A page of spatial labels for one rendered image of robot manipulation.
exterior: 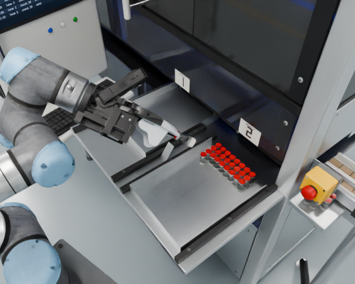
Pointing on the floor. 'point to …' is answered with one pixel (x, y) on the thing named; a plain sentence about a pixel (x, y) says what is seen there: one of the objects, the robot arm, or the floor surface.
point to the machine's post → (312, 123)
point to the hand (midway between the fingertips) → (173, 131)
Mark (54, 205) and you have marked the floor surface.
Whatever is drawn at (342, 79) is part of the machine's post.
